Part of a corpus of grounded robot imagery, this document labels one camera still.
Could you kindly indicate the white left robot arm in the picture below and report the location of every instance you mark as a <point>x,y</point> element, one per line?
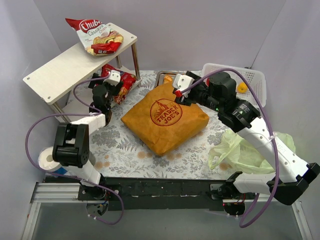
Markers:
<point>72,141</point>

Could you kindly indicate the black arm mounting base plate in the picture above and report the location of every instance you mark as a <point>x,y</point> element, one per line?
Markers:
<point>162,194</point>

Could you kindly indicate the aluminium frame rail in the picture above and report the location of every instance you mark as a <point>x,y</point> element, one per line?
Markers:
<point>74,192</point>

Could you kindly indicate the stainless steel tray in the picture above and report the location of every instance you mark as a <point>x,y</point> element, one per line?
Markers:
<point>160,75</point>

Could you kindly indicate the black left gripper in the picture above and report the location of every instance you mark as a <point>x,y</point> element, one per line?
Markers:
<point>110,88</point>

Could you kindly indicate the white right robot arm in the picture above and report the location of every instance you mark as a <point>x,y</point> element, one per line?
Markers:
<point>292,175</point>

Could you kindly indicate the white wooden two-tier shelf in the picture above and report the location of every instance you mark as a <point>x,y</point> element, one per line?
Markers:
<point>58,77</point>

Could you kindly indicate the white plastic perforated basket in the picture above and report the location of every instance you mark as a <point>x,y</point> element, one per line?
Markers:
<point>255,78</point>

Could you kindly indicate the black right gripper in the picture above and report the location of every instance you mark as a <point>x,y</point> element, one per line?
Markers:
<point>185,97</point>

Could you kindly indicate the yellow toy lemon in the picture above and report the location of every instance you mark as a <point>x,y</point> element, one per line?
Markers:
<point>242,88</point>

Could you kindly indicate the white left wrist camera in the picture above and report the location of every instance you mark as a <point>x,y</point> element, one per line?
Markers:
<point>113,78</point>

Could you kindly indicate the mustard yellow tote bag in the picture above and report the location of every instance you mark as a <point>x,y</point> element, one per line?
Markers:
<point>161,123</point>

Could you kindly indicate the long orange toy bread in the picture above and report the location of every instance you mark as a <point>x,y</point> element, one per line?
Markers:
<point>167,79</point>

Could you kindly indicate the red snack bag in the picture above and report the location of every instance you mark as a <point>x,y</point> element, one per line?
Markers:
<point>127,78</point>

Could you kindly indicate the white red cassava chips bag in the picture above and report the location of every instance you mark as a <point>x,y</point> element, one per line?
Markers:
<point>97,38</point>

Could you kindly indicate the light green plastic grocery bag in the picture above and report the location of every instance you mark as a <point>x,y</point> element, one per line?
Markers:
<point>239,154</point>

